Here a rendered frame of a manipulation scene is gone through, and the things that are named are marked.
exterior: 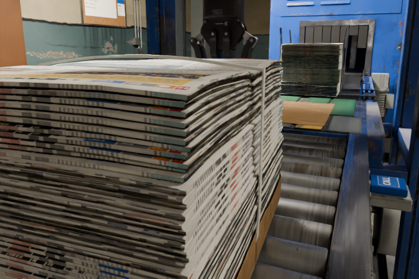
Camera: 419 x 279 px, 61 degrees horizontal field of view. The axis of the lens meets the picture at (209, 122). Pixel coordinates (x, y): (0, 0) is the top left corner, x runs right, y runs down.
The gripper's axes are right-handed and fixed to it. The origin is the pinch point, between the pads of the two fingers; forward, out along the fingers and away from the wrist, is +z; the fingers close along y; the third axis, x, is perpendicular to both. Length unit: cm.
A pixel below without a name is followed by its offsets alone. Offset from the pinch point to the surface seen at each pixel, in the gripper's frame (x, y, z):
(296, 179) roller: 5.7, 13.5, 13.9
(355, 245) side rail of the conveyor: -15.9, 24.7, 13.4
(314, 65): 121, 2, -2
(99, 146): -44.8, 9.1, -5.9
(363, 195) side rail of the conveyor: 1.3, 25.6, 13.4
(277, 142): -13.4, 13.4, 1.5
